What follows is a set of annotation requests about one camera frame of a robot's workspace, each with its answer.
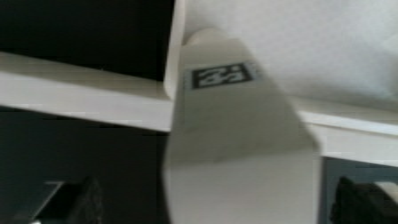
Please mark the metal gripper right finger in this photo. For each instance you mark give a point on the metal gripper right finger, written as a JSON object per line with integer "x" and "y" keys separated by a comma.
{"x": 365, "y": 203}

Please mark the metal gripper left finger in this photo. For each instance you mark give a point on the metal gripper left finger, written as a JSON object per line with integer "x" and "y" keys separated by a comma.
{"x": 65, "y": 204}

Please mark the white leg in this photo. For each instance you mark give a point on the white leg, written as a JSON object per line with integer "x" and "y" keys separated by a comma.
{"x": 243, "y": 166}

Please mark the white desk top tray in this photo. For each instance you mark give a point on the white desk top tray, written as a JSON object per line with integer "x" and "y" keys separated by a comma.
{"x": 324, "y": 41}

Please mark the white front guide rail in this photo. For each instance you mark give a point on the white front guide rail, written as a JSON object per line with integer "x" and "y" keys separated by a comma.
{"x": 72, "y": 91}

